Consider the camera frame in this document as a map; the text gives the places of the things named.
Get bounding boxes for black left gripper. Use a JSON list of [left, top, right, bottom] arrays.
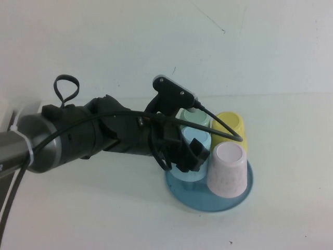
[[137, 116, 210, 174]]

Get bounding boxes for light blue plastic cup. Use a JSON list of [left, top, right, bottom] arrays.
[[166, 127, 212, 183]]

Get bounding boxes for light pink plastic cup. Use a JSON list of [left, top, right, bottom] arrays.
[[207, 142, 248, 199]]

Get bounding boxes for light green plastic cup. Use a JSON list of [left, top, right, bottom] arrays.
[[176, 108, 212, 128]]

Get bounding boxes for blue round cup stand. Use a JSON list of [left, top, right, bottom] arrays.
[[165, 158, 254, 213]]

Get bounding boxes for yellow plastic cup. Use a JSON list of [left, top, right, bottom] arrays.
[[211, 111, 248, 153]]

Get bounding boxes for white zip tie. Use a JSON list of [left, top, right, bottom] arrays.
[[12, 110, 35, 165]]

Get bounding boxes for black camera cable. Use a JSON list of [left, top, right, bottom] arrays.
[[0, 103, 243, 224]]

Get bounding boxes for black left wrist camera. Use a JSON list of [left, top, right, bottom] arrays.
[[145, 74, 200, 115]]

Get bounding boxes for black strap loop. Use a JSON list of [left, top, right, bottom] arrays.
[[54, 74, 80, 107]]

